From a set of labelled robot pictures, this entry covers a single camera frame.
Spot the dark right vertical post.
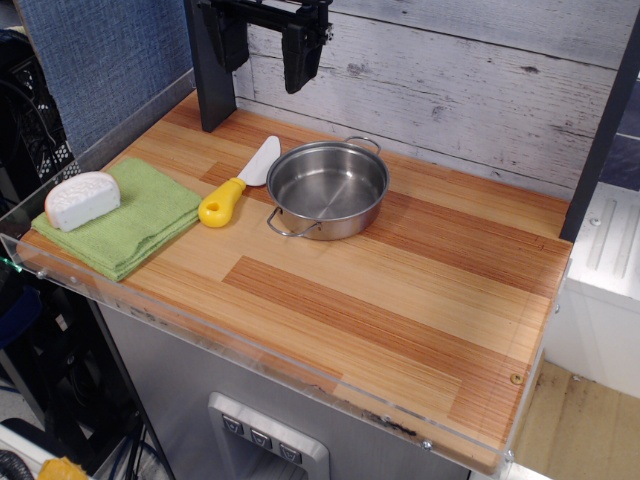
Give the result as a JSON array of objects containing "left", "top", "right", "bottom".
[{"left": 559, "top": 14, "right": 639, "bottom": 242}]

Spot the folded green cloth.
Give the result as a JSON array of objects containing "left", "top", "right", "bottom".
[{"left": 32, "top": 158, "right": 201, "bottom": 281}]

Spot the yellow handled toy knife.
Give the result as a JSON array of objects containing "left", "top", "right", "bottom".
[{"left": 198, "top": 136, "right": 281, "bottom": 228}]

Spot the white toy sushi piece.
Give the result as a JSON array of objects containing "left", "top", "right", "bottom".
[{"left": 45, "top": 172, "right": 121, "bottom": 232}]

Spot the blue fabric partition panel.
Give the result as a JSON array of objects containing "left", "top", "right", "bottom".
[{"left": 15, "top": 1, "right": 194, "bottom": 156}]

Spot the stainless toy fridge cabinet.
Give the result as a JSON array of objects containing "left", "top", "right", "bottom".
[{"left": 101, "top": 307, "right": 470, "bottom": 479}]

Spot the clear acrylic table guard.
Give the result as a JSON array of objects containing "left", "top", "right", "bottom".
[{"left": 0, "top": 69, "right": 572, "bottom": 475}]

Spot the dark vertical post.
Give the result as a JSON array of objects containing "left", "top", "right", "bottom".
[
  {"left": 559, "top": 14, "right": 639, "bottom": 242},
  {"left": 184, "top": 0, "right": 237, "bottom": 132}
]

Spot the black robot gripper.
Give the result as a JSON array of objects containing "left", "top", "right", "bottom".
[{"left": 196, "top": 1, "right": 333, "bottom": 94}]

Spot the black plastic crate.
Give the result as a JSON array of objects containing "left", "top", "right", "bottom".
[{"left": 1, "top": 56, "right": 80, "bottom": 199}]

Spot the dark left vertical post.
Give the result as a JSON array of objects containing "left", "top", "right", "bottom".
[{"left": 184, "top": 0, "right": 237, "bottom": 132}]

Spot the yellow object at bottom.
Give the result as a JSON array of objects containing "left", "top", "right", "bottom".
[{"left": 37, "top": 457, "right": 89, "bottom": 480}]

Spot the white aluminium side block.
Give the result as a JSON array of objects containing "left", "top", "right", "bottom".
[{"left": 543, "top": 183, "right": 639, "bottom": 397}]

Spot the round metal pot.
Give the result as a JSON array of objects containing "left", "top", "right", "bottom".
[{"left": 266, "top": 136, "right": 390, "bottom": 241}]

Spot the silver dispenser button panel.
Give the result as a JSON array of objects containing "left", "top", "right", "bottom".
[{"left": 208, "top": 392, "right": 331, "bottom": 479}]

